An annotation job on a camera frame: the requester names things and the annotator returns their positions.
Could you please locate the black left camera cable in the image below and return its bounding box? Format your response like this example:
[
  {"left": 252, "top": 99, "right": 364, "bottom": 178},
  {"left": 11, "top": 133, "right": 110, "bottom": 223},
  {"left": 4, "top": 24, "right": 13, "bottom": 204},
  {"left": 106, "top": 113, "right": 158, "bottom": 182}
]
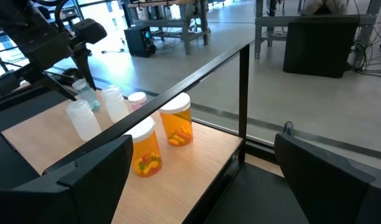
[{"left": 33, "top": 0, "right": 73, "bottom": 32}]

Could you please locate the pink pill bottle white cap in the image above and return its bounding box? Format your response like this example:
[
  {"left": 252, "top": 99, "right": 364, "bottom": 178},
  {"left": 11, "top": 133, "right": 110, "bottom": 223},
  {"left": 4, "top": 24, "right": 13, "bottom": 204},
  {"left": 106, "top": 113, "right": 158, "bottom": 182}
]
[{"left": 127, "top": 91, "right": 148, "bottom": 112}]

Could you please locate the black computer tower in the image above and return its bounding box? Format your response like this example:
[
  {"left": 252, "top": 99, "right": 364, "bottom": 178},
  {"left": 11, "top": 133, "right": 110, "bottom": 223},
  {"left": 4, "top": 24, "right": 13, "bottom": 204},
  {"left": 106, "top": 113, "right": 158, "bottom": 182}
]
[{"left": 124, "top": 25, "right": 157, "bottom": 58}]

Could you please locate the grey metal bench frame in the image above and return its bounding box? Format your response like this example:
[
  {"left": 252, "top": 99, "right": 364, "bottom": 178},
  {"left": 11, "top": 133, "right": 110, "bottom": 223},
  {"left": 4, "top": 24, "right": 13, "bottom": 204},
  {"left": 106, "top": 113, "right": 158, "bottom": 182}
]
[{"left": 255, "top": 0, "right": 381, "bottom": 60}]

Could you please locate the small grey clamp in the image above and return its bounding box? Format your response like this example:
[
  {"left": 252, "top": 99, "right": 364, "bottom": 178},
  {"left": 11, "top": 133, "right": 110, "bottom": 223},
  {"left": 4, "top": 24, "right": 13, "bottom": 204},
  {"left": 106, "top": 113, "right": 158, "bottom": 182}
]
[{"left": 283, "top": 121, "right": 294, "bottom": 137}]

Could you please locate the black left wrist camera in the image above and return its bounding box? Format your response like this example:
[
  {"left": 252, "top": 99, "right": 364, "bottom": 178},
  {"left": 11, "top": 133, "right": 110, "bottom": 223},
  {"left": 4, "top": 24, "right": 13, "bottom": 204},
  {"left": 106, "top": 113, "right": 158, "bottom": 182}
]
[{"left": 73, "top": 17, "right": 108, "bottom": 44}]

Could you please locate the orange pill bottle white cap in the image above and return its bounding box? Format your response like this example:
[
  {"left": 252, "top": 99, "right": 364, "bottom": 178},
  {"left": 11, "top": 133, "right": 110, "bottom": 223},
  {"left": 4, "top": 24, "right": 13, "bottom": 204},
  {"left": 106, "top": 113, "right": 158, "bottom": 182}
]
[
  {"left": 125, "top": 116, "right": 163, "bottom": 178},
  {"left": 158, "top": 92, "right": 194, "bottom": 147}
]

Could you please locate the black frame wooden shelf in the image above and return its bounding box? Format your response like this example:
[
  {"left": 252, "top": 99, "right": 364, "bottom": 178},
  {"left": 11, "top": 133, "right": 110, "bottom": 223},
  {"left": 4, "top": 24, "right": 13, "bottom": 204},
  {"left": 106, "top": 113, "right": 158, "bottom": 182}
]
[{"left": 0, "top": 43, "right": 251, "bottom": 224}]

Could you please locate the blue pill bottle white cap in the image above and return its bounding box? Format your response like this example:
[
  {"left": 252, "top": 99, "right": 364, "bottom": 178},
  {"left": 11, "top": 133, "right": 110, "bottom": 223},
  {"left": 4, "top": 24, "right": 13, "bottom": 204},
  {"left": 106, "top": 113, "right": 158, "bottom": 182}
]
[{"left": 71, "top": 78, "right": 101, "bottom": 112}]

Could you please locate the black cabinet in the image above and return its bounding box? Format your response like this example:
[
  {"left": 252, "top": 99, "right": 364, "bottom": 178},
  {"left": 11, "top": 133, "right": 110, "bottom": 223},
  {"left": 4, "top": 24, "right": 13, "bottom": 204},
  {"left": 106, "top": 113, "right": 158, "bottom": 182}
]
[{"left": 283, "top": 21, "right": 360, "bottom": 78}]

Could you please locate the black table mat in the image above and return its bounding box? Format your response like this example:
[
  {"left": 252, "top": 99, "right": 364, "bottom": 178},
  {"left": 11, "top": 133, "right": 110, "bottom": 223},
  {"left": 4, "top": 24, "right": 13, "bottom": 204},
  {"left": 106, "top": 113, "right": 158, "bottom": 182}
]
[{"left": 0, "top": 88, "right": 308, "bottom": 224}]

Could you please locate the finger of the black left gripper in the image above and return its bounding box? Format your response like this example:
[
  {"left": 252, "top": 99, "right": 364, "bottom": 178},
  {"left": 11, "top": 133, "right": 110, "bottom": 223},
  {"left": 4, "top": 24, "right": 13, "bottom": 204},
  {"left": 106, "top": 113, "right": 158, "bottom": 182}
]
[
  {"left": 72, "top": 46, "right": 97, "bottom": 91},
  {"left": 0, "top": 67, "right": 77, "bottom": 102}
]

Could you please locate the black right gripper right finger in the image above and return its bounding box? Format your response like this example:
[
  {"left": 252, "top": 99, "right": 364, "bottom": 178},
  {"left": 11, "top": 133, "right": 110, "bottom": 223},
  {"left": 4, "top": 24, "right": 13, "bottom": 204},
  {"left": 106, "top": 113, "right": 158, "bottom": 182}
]
[{"left": 273, "top": 133, "right": 381, "bottom": 224}]

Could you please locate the grey workbench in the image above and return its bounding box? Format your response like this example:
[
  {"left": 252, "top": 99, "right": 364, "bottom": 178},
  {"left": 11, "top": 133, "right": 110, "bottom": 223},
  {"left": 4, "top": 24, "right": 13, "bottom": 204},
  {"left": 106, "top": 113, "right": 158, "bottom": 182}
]
[{"left": 127, "top": 0, "right": 210, "bottom": 56}]

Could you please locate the white plastic pill bottle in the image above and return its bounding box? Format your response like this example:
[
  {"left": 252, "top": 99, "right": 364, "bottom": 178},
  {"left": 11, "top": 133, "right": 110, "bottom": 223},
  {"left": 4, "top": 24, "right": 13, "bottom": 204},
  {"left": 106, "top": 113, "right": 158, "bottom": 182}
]
[
  {"left": 65, "top": 99, "right": 103, "bottom": 143},
  {"left": 100, "top": 84, "right": 131, "bottom": 124}
]

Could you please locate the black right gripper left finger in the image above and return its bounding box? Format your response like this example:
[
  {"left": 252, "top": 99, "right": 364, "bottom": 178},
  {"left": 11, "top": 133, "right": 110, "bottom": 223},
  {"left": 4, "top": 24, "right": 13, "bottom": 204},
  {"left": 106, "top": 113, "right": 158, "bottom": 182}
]
[{"left": 0, "top": 134, "right": 134, "bottom": 224}]

